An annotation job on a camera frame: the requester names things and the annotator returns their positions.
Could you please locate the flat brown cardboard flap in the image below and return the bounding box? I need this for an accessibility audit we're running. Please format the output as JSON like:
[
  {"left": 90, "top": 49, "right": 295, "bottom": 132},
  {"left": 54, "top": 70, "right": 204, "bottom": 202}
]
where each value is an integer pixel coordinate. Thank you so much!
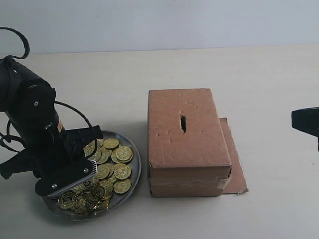
[{"left": 219, "top": 118, "right": 248, "bottom": 194}]

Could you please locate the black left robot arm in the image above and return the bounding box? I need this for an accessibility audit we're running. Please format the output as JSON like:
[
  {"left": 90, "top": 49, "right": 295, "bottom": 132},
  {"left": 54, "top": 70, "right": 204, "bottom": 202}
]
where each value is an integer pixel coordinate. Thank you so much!
[{"left": 0, "top": 58, "right": 103, "bottom": 179}]

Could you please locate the cardboard box with slot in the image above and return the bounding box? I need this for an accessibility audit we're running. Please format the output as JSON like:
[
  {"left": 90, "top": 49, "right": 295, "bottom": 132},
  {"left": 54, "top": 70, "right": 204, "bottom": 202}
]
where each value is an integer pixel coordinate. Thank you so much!
[{"left": 148, "top": 89, "right": 232, "bottom": 197}]

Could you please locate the gold coin at plate top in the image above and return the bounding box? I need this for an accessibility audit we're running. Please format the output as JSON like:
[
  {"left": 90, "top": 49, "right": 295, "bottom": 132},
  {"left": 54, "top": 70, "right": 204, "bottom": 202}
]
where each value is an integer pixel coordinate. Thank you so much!
[{"left": 103, "top": 138, "right": 119, "bottom": 149}]

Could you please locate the round silver metal plate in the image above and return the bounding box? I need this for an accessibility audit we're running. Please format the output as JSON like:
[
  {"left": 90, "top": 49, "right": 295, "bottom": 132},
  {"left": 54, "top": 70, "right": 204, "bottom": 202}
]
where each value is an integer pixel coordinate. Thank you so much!
[{"left": 43, "top": 131, "right": 142, "bottom": 220}]

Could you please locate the gold coin upper right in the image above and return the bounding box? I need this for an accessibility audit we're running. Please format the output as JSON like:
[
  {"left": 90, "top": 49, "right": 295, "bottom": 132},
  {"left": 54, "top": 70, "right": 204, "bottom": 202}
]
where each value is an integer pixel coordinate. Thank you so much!
[{"left": 116, "top": 146, "right": 133, "bottom": 162}]

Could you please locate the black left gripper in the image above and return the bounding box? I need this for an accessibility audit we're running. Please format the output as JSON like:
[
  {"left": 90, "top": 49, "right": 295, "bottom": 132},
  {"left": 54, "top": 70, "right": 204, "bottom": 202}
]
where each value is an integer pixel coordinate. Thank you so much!
[{"left": 0, "top": 125, "right": 102, "bottom": 179}]

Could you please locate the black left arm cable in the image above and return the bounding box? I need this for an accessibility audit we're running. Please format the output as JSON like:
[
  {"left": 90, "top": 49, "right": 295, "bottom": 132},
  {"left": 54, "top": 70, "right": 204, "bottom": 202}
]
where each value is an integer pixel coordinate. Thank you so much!
[{"left": 0, "top": 26, "right": 103, "bottom": 152}]

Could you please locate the gold coin far right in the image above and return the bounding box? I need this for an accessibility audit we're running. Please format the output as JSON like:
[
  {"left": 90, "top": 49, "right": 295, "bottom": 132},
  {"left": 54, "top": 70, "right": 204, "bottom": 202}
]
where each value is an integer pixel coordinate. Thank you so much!
[{"left": 114, "top": 163, "right": 132, "bottom": 180}]

